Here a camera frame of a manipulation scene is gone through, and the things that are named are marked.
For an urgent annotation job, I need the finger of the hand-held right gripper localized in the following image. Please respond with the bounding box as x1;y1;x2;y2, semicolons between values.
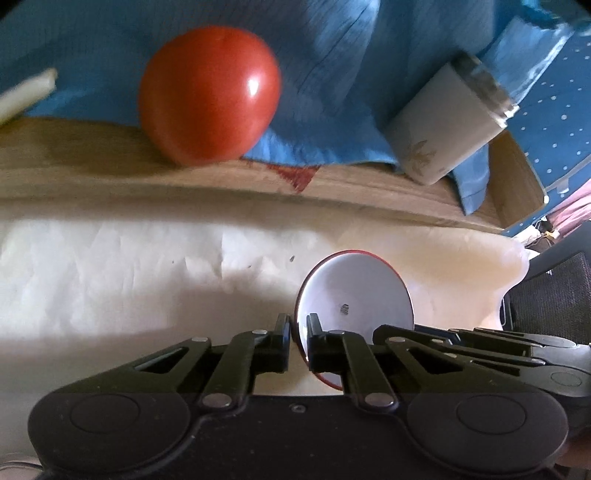
413;324;587;352
373;325;555;384

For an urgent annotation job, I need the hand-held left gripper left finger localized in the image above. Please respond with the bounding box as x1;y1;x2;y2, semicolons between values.
111;314;293;412

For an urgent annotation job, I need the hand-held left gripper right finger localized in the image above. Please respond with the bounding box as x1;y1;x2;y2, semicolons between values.
305;313;476;412

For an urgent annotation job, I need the white bowl with red rim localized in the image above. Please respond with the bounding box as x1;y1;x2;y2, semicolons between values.
295;250;415;384

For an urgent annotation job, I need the black mesh chair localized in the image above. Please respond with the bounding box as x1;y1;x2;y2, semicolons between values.
503;251;591;344

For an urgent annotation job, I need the pink cloth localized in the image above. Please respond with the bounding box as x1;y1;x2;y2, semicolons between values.
547;178;591;227

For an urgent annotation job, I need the blue dotted cloth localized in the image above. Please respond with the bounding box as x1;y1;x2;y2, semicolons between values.
501;32;591;236

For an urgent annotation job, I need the white cup with metal rim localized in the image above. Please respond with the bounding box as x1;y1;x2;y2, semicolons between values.
385;52;520;186

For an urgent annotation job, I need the red tomato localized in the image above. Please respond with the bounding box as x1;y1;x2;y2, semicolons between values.
139;26;282;167

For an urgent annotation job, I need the white rod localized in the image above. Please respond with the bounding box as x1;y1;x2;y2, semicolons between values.
0;68;58;125

